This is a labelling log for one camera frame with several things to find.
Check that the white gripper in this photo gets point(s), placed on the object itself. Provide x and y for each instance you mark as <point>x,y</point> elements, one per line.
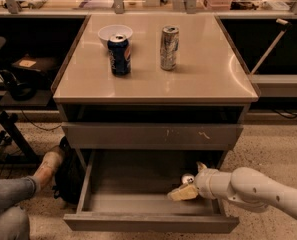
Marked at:
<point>203,183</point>

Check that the orange soda can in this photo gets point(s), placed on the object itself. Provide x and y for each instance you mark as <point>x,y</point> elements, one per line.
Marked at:
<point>187,178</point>

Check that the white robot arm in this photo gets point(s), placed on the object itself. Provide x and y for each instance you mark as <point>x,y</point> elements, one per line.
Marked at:
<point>244,187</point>

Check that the open middle drawer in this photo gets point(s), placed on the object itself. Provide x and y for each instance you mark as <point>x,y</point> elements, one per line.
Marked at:
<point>126,191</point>

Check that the grey drawer cabinet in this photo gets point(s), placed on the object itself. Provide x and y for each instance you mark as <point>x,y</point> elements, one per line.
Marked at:
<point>207,86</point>

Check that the closed upper drawer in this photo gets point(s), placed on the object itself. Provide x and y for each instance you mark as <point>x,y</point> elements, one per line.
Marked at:
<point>149,136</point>

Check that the silver tall can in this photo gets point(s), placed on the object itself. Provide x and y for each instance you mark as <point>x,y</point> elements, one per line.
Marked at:
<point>168,47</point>

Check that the blue Pepsi can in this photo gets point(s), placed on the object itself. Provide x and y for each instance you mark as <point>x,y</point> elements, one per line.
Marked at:
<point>119,54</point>

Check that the black backpack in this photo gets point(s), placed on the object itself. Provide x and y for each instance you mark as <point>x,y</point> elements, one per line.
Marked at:
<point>70,176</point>

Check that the tan shoe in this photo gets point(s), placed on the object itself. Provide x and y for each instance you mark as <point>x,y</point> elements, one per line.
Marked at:
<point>50,164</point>

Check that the white bowl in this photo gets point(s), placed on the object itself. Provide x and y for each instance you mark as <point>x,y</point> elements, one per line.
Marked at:
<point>106,32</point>

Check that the person leg in jeans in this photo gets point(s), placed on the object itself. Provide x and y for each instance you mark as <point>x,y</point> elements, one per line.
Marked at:
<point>14,221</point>

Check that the black headphones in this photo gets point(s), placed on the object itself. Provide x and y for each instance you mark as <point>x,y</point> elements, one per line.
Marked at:
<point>19,91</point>

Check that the dark box with label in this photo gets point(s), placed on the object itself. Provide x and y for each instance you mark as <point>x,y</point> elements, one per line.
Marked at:
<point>37,64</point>

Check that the white stick with handle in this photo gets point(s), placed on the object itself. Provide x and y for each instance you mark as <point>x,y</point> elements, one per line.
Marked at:
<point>285,25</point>

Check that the black stand frame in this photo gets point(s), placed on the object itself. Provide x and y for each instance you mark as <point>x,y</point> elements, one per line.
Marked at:
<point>10,133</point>

